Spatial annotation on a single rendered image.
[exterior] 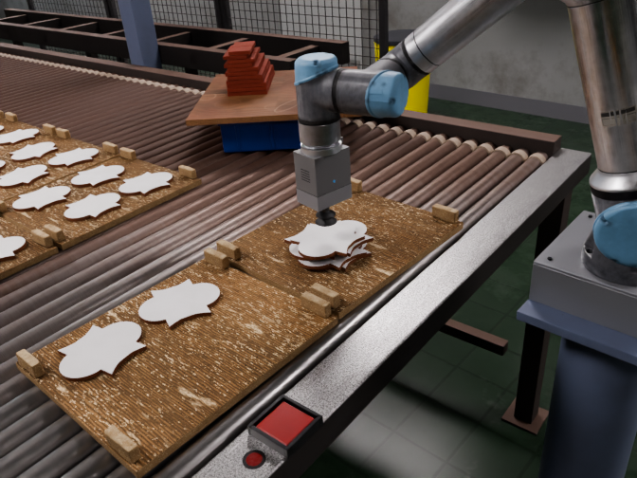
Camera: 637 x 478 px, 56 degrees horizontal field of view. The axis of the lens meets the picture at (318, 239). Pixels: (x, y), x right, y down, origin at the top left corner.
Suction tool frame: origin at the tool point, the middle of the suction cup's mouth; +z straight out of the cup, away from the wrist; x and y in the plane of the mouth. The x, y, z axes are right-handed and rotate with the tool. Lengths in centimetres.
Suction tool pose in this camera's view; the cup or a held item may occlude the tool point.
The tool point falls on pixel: (326, 221)
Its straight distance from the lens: 117.9
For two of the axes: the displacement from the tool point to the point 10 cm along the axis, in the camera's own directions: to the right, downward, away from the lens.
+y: -7.7, 3.6, -5.3
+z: 0.7, 8.7, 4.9
